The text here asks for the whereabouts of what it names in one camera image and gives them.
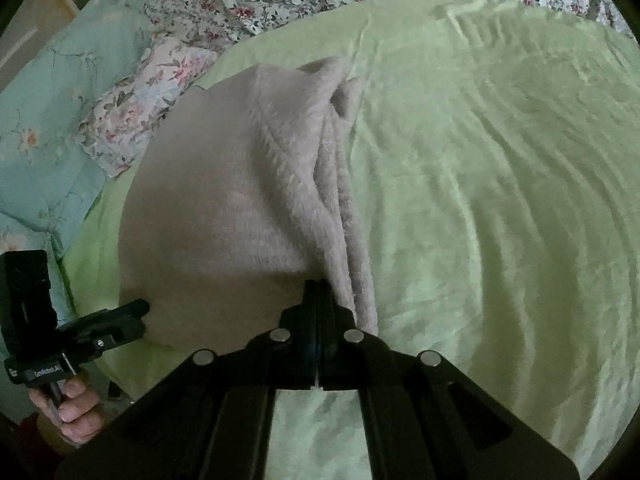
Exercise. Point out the light blue floral duvet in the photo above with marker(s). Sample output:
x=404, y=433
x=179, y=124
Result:
x=55, y=125

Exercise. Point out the small pastel floral pillow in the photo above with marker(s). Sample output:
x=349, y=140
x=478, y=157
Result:
x=145, y=105

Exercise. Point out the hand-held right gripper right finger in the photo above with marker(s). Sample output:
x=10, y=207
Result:
x=400, y=395

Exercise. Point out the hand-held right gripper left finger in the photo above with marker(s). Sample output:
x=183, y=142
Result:
x=240, y=395

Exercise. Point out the beige knitted sweater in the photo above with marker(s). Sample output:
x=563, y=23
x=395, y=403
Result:
x=225, y=220

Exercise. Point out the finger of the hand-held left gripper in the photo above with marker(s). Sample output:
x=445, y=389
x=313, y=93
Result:
x=115, y=322

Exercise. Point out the light green bed sheet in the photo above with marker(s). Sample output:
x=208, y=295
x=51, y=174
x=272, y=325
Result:
x=475, y=185

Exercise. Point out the person's left hand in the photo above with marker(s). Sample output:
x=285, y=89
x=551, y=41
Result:
x=77, y=412

